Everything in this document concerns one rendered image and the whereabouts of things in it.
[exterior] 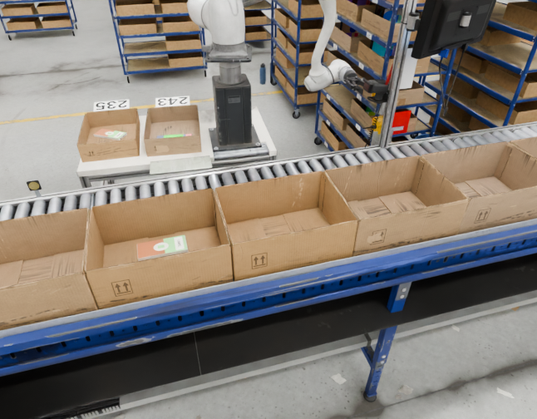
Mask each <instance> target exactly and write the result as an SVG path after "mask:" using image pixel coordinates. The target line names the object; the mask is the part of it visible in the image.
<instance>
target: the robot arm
mask: <svg viewBox="0 0 537 419"><path fill-rule="evenodd" d="M261 1H263V0H188V2H187V8H188V12H189V15H190V18H191V19H192V21H193V22H194V23H195V24H197V25H198V26H200V27H202V28H204V29H207V30H209V32H210V33H211V35H212V43H211V44H209V45H203V46H202V48H201V49H202V52H210V54H209V59H215V58H243V59H245V58H248V54H247V49H248V48H249V45H248V44H245V42H244V33H245V25H244V8H245V7H248V6H250V5H253V4H255V3H257V2H261ZM318 1H319V2H320V4H321V7H322V10H323V13H324V24H323V28H322V31H321V33H320V35H319V38H318V42H317V44H316V47H315V49H314V52H313V56H312V69H311V70H310V72H309V76H307V77H306V78H305V80H304V85H305V86H306V88H307V89H308V90H309V91H319V90H321V89H323V88H325V87H327V86H329V85H331V84H333V83H334V82H337V81H343V84H344V85H346V86H347V87H348V88H350V89H351V90H352V89H354V91H358V92H359V93H360V94H361V95H362V93H363V89H362V88H361V87H360V86H364V83H365V81H367V80H366V79H365V77H363V79H360V77H358V76H357V74H356V73H355V71H354V70H353V69H352V68H351V67H350V66H349V65H348V64H347V63H346V62H345V61H343V60H340V59H337V60H334V61H332V63H331V65H330V66H329V67H327V68H326V67H325V66H322V64H321V57H322V54H323V52H324V49H325V47H326V45H327V43H328V40H329V38H330V36H331V34H332V31H333V28H334V25H335V22H336V0H318ZM359 85H360V86H359Z"/></svg>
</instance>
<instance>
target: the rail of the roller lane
mask: <svg viewBox="0 0 537 419"><path fill-rule="evenodd" d="M531 126H537V121H535V122H529V123H523V124H517V125H512V126H501V127H495V128H490V129H484V130H478V131H467V132H461V133H455V134H449V135H444V136H433V137H427V138H422V139H416V140H405V141H399V142H394V143H388V147H385V146H384V148H385V149H386V150H387V151H388V152H389V150H390V148H391V147H393V146H395V147H396V148H397V149H399V150H400V148H401V146H403V145H407V146H409V147H410V148H411V145H413V144H414V143H417V144H418V145H419V146H421V144H422V143H423V142H425V141H427V142H429V143H430V144H431V143H432V142H433V141H434V140H438V141H439V142H442V141H443V140H444V139H449V140H451V141H452V140H453V139H454V138H455V137H459V138H461V139H462V138H463V137H464V136H470V137H471V138H472V136H473V135H475V134H479V135H480V136H482V135H483V134H485V133H486V132H488V133H490V134H491V135H492V133H493V132H495V131H498V132H500V133H501V132H502V131H504V130H508V131H512V130H513V129H514V128H517V129H519V130H520V129H521V128H523V127H528V128H530V127H531ZM380 149H381V147H380V146H379V145H372V146H366V148H365V147H360V148H354V149H349V150H338V151H332V152H327V153H321V154H315V155H306V156H302V157H293V158H287V159H281V160H271V161H265V162H259V163H253V164H247V165H236V166H231V167H225V168H219V169H213V170H203V171H197V172H191V173H186V174H180V175H169V176H163V177H158V178H152V179H146V180H136V181H130V182H124V183H120V184H113V185H102V186H96V187H91V188H85V189H79V190H68V191H62V192H56V193H50V194H44V195H41V196H42V197H40V198H37V196H36V195H34V196H28V197H22V198H17V199H14V200H0V212H1V209H2V207H3V206H4V205H12V206H13V207H14V208H15V212H14V215H13V218H14V217H15V214H16V212H17V207H18V205H19V204H20V203H22V202H27V203H28V204H30V206H31V210H30V213H29V215H31V214H32V208H33V206H34V202H35V201H36V200H44V201H45V202H46V203H47V207H46V211H45V213H47V211H48V206H49V203H50V199H52V198H54V197H57V198H59V199H61V200H62V208H61V210H63V209H64V204H65V199H66V197H67V196H68V195H75V196H76V197H77V205H76V207H77V208H79V206H80V199H81V195H82V194H83V193H89V194H91V195H92V194H94V197H95V199H96V192H97V191H99V190H103V191H105V192H106V193H107V203H110V201H111V190H113V189H115V188H117V189H120V190H121V192H122V201H124V200H126V198H125V189H126V187H128V186H133V187H135V189H136V198H137V199H139V198H140V186H141V185H143V184H148V185H149V186H150V192H151V196H155V192H154V184H155V183H156V182H162V183H163V184H164V185H165V194H169V190H168V182H169V181H170V180H176V181H177V182H178V184H179V188H180V192H182V191H183V188H182V184H181V181H182V180H183V179H184V178H190V179H191V180H192V184H193V187H194V190H197V187H196V184H195V178H196V177H197V176H199V175H202V176H203V177H205V181H206V184H207V186H208V187H210V184H209V176H210V175H211V174H216V175H217V176H218V177H219V181H220V184H221V185H224V182H223V180H222V174H223V173H224V172H226V171H228V172H230V173H231V175H232V177H233V179H234V183H238V182H237V180H236V178H235V176H234V173H235V171H236V170H243V171H244V173H245V175H246V177H247V180H248V181H250V178H249V176H248V170H249V169H250V168H255V169H256V170H257V171H258V173H259V176H260V178H261V179H263V176H262V175H261V173H260V169H261V167H263V166H265V165H266V166H268V167H269V169H270V170H271V172H272V174H273V176H274V177H276V175H275V174H274V172H273V166H274V165H276V164H280V165H281V166H282V167H283V169H284V171H285V173H286V174H287V175H288V172H287V171H286V170H285V165H286V164H287V163H288V162H293V163H294V165H295V166H296V168H297V170H298V172H299V173H301V172H300V170H299V169H298V167H297V163H298V162H299V161H300V160H305V161H306V163H307V164H308V166H309V168H310V169H311V171H313V170H312V168H311V167H310V165H309V161H310V160H311V159H317V160H318V161H319V163H320V164H321V159H322V158H323V157H325V156H326V157H329V158H330V160H331V161H333V157H334V156H335V155H340V156H341V157H342V158H343V159H344V156H345V155H346V154H348V153H351V154H353V156H354V157H355V158H356V153H358V152H359V151H362V152H363V153H364V154H365V155H367V152H368V151H370V150H374V151H376V152H377V153H378V151H379V150H380ZM321 165H322V164H321ZM322 166H323V165H322ZM323 168H324V167H323ZM324 169H325V168H324Z"/></svg>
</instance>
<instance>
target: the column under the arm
mask: <svg viewBox="0 0 537 419"><path fill-rule="evenodd" d="M212 84H213V94H214V113H215V123H216V127H215V128H209V136H210V140H211V145H212V149H213V152H218V151H227V150H242V149H250V148H258V147H262V145H261V142H260V140H259V137H258V134H257V132H256V130H255V128H254V124H252V100H251V85H250V83H249V79H248V78H247V76H246V74H245V73H241V81H240V82H238V83H234V84H226V83H223V82H221V81H220V75H218V76H212Z"/></svg>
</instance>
